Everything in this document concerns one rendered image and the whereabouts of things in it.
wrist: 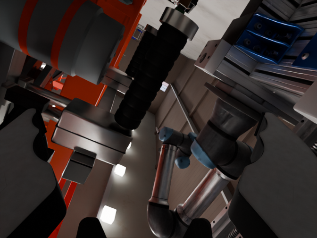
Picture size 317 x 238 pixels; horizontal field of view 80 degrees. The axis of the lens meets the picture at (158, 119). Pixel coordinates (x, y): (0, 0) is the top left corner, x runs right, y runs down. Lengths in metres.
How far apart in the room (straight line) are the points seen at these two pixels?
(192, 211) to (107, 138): 0.70
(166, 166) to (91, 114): 0.68
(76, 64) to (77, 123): 0.15
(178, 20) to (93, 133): 0.16
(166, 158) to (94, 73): 0.63
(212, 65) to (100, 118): 0.39
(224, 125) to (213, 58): 0.22
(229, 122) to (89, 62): 0.45
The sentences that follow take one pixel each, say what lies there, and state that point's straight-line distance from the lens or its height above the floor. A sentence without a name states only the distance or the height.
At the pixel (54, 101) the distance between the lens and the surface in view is 0.49.
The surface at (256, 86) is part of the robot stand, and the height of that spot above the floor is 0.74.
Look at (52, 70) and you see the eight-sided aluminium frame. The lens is 0.66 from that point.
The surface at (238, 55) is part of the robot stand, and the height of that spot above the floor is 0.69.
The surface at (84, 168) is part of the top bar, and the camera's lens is 0.26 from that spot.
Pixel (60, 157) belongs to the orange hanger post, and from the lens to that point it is 1.14.
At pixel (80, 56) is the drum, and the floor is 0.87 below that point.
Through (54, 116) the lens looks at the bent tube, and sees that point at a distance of 0.42.
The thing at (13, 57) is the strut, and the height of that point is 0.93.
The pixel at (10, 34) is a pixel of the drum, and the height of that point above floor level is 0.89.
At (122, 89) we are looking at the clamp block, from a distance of 0.58.
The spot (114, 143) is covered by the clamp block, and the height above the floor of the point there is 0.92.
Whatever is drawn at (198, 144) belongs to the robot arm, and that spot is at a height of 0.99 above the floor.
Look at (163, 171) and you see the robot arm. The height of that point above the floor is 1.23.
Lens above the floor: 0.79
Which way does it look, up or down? 17 degrees up
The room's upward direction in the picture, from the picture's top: 149 degrees counter-clockwise
